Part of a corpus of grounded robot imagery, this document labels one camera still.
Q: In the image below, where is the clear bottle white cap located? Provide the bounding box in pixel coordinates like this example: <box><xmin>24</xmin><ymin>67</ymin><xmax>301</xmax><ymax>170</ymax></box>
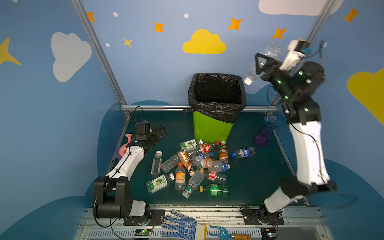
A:
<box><xmin>244</xmin><ymin>43</ymin><xmax>285</xmax><ymax>85</ymax></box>

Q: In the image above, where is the blue Pepsi label bottle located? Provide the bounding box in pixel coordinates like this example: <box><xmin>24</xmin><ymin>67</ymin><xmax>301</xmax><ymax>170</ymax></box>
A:
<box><xmin>231</xmin><ymin>147</ymin><xmax>256</xmax><ymax>159</ymax></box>

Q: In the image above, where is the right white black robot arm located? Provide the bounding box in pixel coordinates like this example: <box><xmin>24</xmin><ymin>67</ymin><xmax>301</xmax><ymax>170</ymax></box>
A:
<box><xmin>255</xmin><ymin>53</ymin><xmax>337</xmax><ymax>216</ymax></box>

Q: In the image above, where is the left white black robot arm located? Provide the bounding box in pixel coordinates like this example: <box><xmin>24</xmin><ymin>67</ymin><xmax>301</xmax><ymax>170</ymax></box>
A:
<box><xmin>93</xmin><ymin>121</ymin><xmax>167</xmax><ymax>221</ymax></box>

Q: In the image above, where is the lime label bottle near bin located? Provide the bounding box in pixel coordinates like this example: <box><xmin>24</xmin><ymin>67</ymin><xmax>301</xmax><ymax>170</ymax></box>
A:
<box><xmin>180</xmin><ymin>139</ymin><xmax>203</xmax><ymax>150</ymax></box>

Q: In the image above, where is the black bin liner bag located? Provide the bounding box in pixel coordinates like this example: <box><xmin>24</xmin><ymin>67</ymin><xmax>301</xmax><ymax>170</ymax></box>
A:
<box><xmin>181</xmin><ymin>73</ymin><xmax>247</xmax><ymax>124</ymax></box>

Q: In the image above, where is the green plastic trash bin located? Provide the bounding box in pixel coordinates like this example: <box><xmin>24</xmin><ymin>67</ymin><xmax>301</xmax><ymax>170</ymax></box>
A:
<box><xmin>193</xmin><ymin>112</ymin><xmax>234</xmax><ymax>143</ymax></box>

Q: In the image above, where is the pink plastic watering can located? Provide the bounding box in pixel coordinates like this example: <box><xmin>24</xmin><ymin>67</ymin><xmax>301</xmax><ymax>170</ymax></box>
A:
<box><xmin>118</xmin><ymin>134</ymin><xmax>133</xmax><ymax>159</ymax></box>

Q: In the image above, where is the purple plastic item behind can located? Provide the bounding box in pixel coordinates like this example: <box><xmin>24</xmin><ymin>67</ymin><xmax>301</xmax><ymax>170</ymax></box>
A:
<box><xmin>115</xmin><ymin>147</ymin><xmax>122</xmax><ymax>160</ymax></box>

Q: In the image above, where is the clear ribbed water bottle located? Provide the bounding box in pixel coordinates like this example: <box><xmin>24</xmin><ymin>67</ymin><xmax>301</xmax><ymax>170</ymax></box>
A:
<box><xmin>161</xmin><ymin>154</ymin><xmax>180</xmax><ymax>173</ymax></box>

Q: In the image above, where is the brown Nescafe bottle lying centre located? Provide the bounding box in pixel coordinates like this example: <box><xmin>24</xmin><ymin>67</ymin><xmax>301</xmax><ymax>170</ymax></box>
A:
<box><xmin>178</xmin><ymin>150</ymin><xmax>195</xmax><ymax>176</ymax></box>

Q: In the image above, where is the large lime label bottle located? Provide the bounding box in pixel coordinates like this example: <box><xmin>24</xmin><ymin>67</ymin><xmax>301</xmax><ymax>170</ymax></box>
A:
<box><xmin>146</xmin><ymin>173</ymin><xmax>175</xmax><ymax>194</ymax></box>

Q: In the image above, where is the orange label bottle front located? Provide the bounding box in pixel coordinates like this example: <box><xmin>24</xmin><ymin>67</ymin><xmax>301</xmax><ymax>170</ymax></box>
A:
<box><xmin>175</xmin><ymin>163</ymin><xmax>186</xmax><ymax>191</ymax></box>

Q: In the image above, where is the red cola bottle lying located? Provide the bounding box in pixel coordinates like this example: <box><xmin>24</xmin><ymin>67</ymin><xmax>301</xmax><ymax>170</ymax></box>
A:
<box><xmin>187</xmin><ymin>141</ymin><xmax>220</xmax><ymax>156</ymax></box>

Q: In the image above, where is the orange red label bottle centre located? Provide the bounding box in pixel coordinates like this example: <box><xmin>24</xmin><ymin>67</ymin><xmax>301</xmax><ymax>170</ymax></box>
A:
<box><xmin>192</xmin><ymin>158</ymin><xmax>215</xmax><ymax>169</ymax></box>

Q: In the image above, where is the clear bottle green label front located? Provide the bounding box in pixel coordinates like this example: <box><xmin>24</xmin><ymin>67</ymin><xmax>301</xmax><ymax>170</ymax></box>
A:
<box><xmin>182</xmin><ymin>169</ymin><xmax>205</xmax><ymax>199</ymax></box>

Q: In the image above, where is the purple glass vase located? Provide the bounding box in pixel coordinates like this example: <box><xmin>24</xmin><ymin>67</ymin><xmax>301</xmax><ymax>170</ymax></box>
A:
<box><xmin>253</xmin><ymin>115</ymin><xmax>281</xmax><ymax>146</ymax></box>

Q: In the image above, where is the clear bottle blue cap centre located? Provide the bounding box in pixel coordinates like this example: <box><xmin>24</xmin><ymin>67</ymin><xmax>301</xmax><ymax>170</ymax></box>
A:
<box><xmin>207</xmin><ymin>161</ymin><xmax>230</xmax><ymax>173</ymax></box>

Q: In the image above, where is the brown Nescafe bottle white cap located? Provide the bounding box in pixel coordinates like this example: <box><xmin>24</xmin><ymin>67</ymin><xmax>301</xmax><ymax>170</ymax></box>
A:
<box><xmin>219</xmin><ymin>141</ymin><xmax>229</xmax><ymax>164</ymax></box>

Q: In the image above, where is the red label bottle lying front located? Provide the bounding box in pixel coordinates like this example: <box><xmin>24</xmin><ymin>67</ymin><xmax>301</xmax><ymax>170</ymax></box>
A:
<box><xmin>204</xmin><ymin>170</ymin><xmax>228</xmax><ymax>185</ymax></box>

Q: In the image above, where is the green Sprite bottle yellow cap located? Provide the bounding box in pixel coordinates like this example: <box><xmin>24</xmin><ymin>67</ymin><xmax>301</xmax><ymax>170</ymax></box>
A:
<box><xmin>200</xmin><ymin>184</ymin><xmax>230</xmax><ymax>197</ymax></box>

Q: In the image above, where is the left green circuit board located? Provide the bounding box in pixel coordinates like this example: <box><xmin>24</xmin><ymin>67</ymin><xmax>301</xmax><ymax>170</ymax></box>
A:
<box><xmin>135</xmin><ymin>229</ymin><xmax>153</xmax><ymax>237</ymax></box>

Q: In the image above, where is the green circuit board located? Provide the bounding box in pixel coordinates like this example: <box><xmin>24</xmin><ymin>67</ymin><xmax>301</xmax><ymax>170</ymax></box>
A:
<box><xmin>135</xmin><ymin>229</ymin><xmax>153</xmax><ymax>237</ymax></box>
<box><xmin>261</xmin><ymin>228</ymin><xmax>278</xmax><ymax>240</ymax></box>

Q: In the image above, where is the blue dotted work glove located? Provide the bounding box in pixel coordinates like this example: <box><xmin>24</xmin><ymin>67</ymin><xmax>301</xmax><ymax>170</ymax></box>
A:
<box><xmin>161</xmin><ymin>210</ymin><xmax>207</xmax><ymax>240</ymax></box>

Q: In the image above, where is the right green circuit board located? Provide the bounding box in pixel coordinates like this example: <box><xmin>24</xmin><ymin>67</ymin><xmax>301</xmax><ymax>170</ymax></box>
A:
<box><xmin>261</xmin><ymin>228</ymin><xmax>278</xmax><ymax>240</ymax></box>

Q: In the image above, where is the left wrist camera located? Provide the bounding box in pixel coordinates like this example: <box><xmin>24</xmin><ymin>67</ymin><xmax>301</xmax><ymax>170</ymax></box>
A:
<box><xmin>136</xmin><ymin>121</ymin><xmax>151</xmax><ymax>135</ymax></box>

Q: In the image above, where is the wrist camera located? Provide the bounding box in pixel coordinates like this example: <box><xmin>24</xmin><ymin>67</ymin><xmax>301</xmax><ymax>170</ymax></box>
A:
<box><xmin>280</xmin><ymin>40</ymin><xmax>312</xmax><ymax>71</ymax></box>
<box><xmin>136</xmin><ymin>121</ymin><xmax>151</xmax><ymax>135</ymax></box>

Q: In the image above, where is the aluminium back frame rail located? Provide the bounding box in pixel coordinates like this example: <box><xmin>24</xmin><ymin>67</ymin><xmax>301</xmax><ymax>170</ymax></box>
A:
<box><xmin>121</xmin><ymin>104</ymin><xmax>279</xmax><ymax>112</ymax></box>

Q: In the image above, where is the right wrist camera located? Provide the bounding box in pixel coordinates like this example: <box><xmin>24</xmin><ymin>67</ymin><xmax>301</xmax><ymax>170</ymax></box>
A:
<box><xmin>280</xmin><ymin>40</ymin><xmax>312</xmax><ymax>71</ymax></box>

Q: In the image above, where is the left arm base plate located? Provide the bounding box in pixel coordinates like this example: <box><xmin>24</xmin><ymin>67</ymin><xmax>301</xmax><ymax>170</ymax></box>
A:
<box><xmin>124</xmin><ymin>210</ymin><xmax>166</xmax><ymax>227</ymax></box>

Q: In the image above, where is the teal garden fork wooden handle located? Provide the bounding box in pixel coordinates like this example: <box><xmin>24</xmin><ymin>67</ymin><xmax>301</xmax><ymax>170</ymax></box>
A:
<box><xmin>210</xmin><ymin>225</ymin><xmax>252</xmax><ymax>240</ymax></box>

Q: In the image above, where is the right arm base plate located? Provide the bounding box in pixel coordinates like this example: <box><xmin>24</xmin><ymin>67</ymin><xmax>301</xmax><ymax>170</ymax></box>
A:
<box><xmin>240</xmin><ymin>206</ymin><xmax>285</xmax><ymax>226</ymax></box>

